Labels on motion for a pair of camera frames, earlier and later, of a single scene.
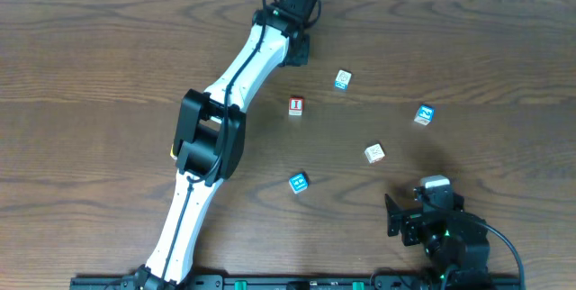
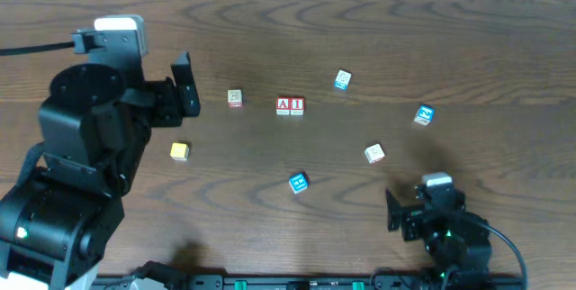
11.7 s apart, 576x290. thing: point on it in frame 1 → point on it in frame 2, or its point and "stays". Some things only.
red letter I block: x=295 y=106 stays
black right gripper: x=395 y=214 stays
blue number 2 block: x=425 y=114 stays
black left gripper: x=298 y=51 → x=168 y=99
